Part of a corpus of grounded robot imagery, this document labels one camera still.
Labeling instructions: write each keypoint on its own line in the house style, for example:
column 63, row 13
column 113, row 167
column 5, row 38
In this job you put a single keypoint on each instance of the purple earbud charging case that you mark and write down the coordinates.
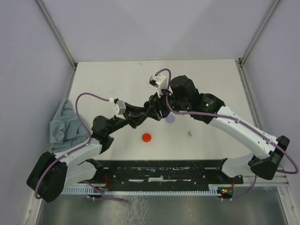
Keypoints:
column 170, row 119

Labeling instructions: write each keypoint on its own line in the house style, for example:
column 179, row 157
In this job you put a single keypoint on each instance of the aluminium frame post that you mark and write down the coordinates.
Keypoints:
column 55, row 31
column 271, row 9

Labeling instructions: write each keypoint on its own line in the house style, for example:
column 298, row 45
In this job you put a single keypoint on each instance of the left aluminium frame post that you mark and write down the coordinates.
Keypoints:
column 55, row 31

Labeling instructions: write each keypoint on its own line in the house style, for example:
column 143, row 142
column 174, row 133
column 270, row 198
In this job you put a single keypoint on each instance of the blue-grey cloth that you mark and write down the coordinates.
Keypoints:
column 66, row 131

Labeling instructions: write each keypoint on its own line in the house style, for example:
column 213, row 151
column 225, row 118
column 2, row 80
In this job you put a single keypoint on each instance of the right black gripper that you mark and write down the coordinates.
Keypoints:
column 156, row 103

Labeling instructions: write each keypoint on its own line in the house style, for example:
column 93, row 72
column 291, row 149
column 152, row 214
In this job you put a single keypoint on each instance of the right aluminium frame post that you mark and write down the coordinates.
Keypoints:
column 271, row 9

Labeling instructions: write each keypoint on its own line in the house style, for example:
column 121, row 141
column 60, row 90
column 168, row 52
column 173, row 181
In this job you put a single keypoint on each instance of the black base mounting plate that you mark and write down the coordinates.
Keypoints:
column 204, row 171

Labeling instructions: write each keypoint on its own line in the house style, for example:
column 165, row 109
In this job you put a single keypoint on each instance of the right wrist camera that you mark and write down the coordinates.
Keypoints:
column 160, row 82

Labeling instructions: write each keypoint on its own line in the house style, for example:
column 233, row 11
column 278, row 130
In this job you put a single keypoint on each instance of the red earbud charging case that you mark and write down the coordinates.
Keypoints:
column 146, row 137

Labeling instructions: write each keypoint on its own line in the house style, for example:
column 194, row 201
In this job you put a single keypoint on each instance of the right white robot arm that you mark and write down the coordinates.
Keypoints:
column 180, row 96

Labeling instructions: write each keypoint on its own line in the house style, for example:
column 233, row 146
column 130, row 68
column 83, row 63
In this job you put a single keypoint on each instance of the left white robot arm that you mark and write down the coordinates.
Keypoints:
column 54, row 172

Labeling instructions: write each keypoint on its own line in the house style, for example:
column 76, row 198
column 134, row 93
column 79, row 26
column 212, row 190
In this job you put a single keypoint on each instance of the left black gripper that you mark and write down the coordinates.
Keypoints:
column 135, row 115

